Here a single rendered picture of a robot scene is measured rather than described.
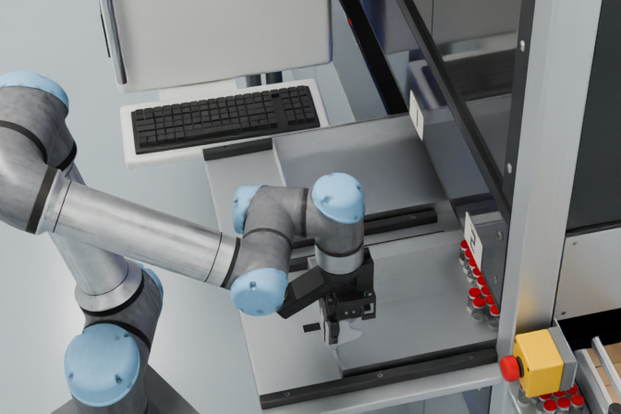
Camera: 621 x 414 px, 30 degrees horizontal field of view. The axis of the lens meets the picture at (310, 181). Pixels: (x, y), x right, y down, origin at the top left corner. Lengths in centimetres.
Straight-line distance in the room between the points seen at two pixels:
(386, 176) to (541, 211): 66
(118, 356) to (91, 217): 32
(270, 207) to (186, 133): 82
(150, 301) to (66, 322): 135
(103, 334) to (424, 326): 55
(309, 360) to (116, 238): 51
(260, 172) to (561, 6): 101
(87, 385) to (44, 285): 157
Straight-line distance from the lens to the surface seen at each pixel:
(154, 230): 160
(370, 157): 232
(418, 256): 213
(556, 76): 151
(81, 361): 185
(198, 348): 315
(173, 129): 250
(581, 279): 181
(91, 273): 186
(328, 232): 171
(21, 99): 168
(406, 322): 202
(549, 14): 146
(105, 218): 159
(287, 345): 200
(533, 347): 181
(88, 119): 390
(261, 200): 171
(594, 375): 192
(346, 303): 183
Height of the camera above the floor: 243
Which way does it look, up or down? 43 degrees down
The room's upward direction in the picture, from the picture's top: 3 degrees counter-clockwise
